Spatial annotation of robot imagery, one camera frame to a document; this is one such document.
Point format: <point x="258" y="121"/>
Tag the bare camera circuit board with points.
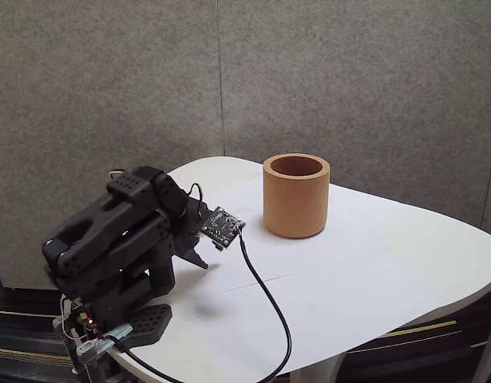
<point x="223" y="227"/>

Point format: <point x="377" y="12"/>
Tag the grey metal table clamp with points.
<point x="119" y="331"/>

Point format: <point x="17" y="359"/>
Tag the white table leg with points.
<point x="317" y="371"/>
<point x="484" y="359"/>

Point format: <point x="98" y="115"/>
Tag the brown cork pen holder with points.
<point x="297" y="207"/>

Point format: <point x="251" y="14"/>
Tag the controller board with red light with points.
<point x="85" y="318"/>

